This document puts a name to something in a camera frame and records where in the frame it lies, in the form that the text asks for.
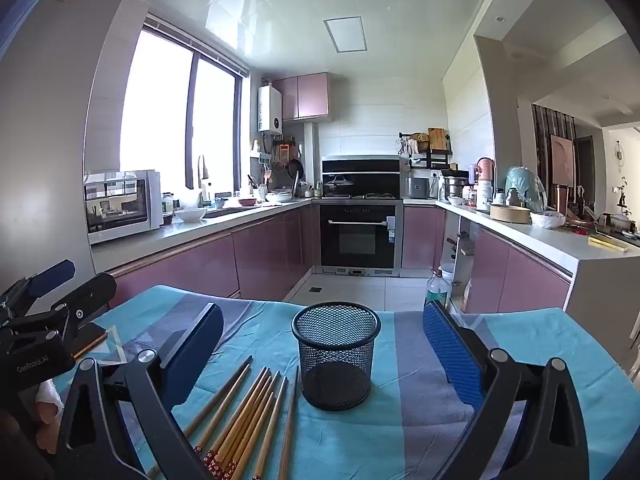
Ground white water heater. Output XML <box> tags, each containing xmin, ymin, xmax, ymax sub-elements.
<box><xmin>257</xmin><ymin>85</ymin><xmax>284</xmax><ymax>133</ymax></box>

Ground yellow flat box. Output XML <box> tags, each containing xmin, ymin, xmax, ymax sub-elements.
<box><xmin>589</xmin><ymin>235</ymin><xmax>630</xmax><ymax>252</ymax></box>

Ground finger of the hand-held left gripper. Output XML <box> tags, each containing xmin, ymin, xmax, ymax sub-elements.
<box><xmin>10</xmin><ymin>272</ymin><xmax>117</xmax><ymax>334</ymax></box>
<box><xmin>0</xmin><ymin>260</ymin><xmax>76</xmax><ymax>323</ymax></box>

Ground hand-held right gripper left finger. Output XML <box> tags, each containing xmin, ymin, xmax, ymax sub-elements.
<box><xmin>54</xmin><ymin>302</ymin><xmax>225</xmax><ymax>480</ymax></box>

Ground pink wall cabinet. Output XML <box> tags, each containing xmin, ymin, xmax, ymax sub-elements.
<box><xmin>272</xmin><ymin>72</ymin><xmax>331</xmax><ymax>122</ymax></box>

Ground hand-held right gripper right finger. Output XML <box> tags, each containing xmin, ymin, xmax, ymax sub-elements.
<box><xmin>422</xmin><ymin>300</ymin><xmax>591</xmax><ymax>480</ymax></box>

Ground wall picture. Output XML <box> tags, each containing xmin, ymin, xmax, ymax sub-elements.
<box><xmin>550</xmin><ymin>134</ymin><xmax>576</xmax><ymax>188</ymax></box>

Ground person's left hand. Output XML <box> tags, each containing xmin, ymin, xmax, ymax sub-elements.
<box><xmin>32</xmin><ymin>377</ymin><xmax>68</xmax><ymax>436</ymax></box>

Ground green fan in plastic cover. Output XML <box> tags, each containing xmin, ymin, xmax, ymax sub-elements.
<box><xmin>505</xmin><ymin>166</ymin><xmax>548</xmax><ymax>213</ymax></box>

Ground bunch of wooden chopsticks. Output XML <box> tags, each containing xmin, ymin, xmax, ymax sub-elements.
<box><xmin>147</xmin><ymin>355</ymin><xmax>301</xmax><ymax>480</ymax></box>

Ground stainless steel pot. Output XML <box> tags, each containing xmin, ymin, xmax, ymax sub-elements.
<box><xmin>442</xmin><ymin>170</ymin><xmax>471</xmax><ymax>201</ymax></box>

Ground black mesh utensil holder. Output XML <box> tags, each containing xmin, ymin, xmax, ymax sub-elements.
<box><xmin>291</xmin><ymin>301</ymin><xmax>382</xmax><ymax>411</ymax></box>

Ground white plastic bag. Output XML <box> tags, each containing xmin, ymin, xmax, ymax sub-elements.
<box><xmin>530</xmin><ymin>210</ymin><xmax>567</xmax><ymax>229</ymax></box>

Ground pink base cabinets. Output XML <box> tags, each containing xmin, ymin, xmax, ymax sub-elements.
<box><xmin>401</xmin><ymin>205</ymin><xmax>573</xmax><ymax>313</ymax></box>
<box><xmin>107</xmin><ymin>201</ymin><xmax>321</xmax><ymax>308</ymax></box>

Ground sink faucet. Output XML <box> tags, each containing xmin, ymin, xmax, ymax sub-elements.
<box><xmin>197</xmin><ymin>155</ymin><xmax>213</xmax><ymax>206</ymax></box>

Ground round bamboo box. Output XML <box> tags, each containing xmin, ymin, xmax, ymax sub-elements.
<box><xmin>490</xmin><ymin>203</ymin><xmax>531</xmax><ymax>223</ymax></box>

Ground built-in black oven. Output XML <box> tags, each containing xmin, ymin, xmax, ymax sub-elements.
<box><xmin>313</xmin><ymin>199</ymin><xmax>405</xmax><ymax>277</ymax></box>

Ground kitchen window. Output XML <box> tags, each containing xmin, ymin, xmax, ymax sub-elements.
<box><xmin>120</xmin><ymin>17</ymin><xmax>249</xmax><ymax>201</ymax></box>

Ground plastic cooking oil bottle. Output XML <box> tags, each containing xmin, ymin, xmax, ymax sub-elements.
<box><xmin>424</xmin><ymin>269</ymin><xmax>448</xmax><ymax>311</ymax></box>

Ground black range hood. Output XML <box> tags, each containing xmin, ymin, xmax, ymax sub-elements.
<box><xmin>321</xmin><ymin>155</ymin><xmax>405</xmax><ymax>198</ymax></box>

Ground black wall rack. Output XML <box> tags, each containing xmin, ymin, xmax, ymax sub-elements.
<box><xmin>398</xmin><ymin>131</ymin><xmax>453</xmax><ymax>168</ymax></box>

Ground ceiling light panel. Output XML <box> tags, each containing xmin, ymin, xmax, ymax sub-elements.
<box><xmin>322</xmin><ymin>17</ymin><xmax>368</xmax><ymax>53</ymax></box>

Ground blue grey striped tablecloth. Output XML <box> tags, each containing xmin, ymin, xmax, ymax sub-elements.
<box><xmin>50</xmin><ymin>285</ymin><xmax>640</xmax><ymax>480</ymax></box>

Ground white microwave oven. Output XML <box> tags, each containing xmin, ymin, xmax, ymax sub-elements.
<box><xmin>84</xmin><ymin>170</ymin><xmax>164</xmax><ymax>246</ymax></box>

